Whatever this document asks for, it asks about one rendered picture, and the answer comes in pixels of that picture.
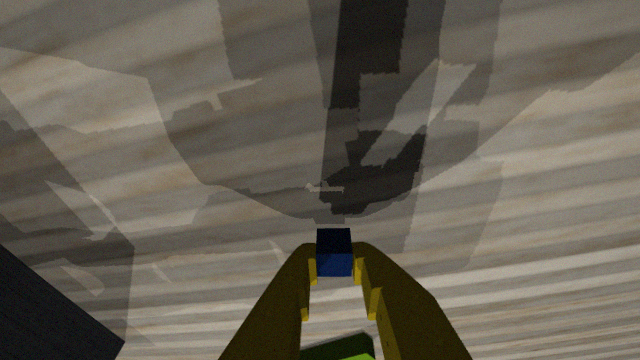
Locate lime green rod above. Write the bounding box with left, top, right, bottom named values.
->
left=299, top=333, right=376, bottom=360

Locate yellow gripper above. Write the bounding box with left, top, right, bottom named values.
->
left=218, top=242, right=473, bottom=360

